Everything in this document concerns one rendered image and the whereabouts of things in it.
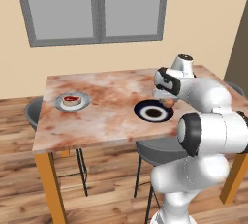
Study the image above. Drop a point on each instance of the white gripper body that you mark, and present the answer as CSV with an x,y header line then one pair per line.
x,y
162,94

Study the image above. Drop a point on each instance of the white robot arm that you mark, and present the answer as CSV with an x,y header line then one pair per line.
x,y
206,131

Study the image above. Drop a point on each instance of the peach onion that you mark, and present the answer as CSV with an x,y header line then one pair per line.
x,y
168,102

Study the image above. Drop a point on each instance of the red steak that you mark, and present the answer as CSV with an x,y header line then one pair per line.
x,y
71,100

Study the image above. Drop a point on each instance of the dark blue plate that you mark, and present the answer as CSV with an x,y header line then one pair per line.
x,y
142,111

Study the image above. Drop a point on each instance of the marble table with orange legs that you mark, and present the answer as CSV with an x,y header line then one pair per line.
x,y
106,105

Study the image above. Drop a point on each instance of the grey chair with black legs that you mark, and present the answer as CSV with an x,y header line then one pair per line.
x,y
158,152
33,111

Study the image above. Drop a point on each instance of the grey plate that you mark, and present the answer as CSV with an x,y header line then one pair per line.
x,y
83,103

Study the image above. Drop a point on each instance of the grey framed window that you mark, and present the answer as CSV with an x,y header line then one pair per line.
x,y
97,8

